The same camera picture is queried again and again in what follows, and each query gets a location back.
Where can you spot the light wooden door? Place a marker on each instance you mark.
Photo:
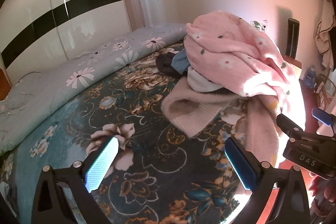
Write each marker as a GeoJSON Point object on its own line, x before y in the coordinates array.
{"type": "Point", "coordinates": [135, 3]}

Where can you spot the light blue daisy quilt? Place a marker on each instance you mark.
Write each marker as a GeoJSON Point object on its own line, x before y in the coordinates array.
{"type": "Point", "coordinates": [78, 66]}

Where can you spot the brown wooden table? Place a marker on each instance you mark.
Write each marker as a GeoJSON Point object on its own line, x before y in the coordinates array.
{"type": "Point", "coordinates": [294, 64]}

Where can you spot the blue garment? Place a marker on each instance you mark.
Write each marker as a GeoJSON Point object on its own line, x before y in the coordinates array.
{"type": "Point", "coordinates": [181, 61]}

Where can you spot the teal floral bedspread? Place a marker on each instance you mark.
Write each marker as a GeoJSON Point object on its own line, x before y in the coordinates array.
{"type": "Point", "coordinates": [147, 134]}

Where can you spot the white garment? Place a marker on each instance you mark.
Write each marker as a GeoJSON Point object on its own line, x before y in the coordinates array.
{"type": "Point", "coordinates": [199, 82]}

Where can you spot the beige knitted sweater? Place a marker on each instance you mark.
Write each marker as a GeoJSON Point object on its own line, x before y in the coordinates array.
{"type": "Point", "coordinates": [189, 108]}

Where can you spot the blue detergent bottle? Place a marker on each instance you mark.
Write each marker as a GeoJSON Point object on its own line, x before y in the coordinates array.
{"type": "Point", "coordinates": [310, 77]}

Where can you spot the white wardrobe with black stripe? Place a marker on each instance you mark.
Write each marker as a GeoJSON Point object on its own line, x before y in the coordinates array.
{"type": "Point", "coordinates": [39, 16]}

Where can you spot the dark garment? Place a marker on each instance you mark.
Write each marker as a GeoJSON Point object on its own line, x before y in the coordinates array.
{"type": "Point", "coordinates": [164, 65]}

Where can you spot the white wall socket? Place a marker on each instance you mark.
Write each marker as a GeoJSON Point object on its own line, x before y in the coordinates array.
{"type": "Point", "coordinates": [258, 26]}

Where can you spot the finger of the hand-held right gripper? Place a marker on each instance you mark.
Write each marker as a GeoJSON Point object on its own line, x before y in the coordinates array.
{"type": "Point", "coordinates": [321, 117]}
{"type": "Point", "coordinates": [288, 124]}

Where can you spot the red-brown wooden headboard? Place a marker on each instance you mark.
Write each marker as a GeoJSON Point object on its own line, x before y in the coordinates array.
{"type": "Point", "coordinates": [4, 85]}

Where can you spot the wicker chair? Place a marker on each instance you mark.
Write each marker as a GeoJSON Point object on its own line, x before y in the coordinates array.
{"type": "Point", "coordinates": [324, 92]}

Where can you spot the pink floral fleece garment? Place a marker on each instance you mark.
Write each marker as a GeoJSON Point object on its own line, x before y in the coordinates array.
{"type": "Point", "coordinates": [231, 50]}

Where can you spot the white hanging towel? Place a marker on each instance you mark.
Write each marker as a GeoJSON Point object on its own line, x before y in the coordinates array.
{"type": "Point", "coordinates": [325, 32]}

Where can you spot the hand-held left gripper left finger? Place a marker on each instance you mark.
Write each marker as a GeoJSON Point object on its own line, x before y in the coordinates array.
{"type": "Point", "coordinates": [102, 163]}

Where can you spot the black upright stand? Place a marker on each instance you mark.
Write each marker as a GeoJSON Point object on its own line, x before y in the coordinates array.
{"type": "Point", "coordinates": [292, 40]}

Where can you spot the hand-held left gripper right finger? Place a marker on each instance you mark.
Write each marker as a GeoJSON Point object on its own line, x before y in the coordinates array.
{"type": "Point", "coordinates": [241, 163]}

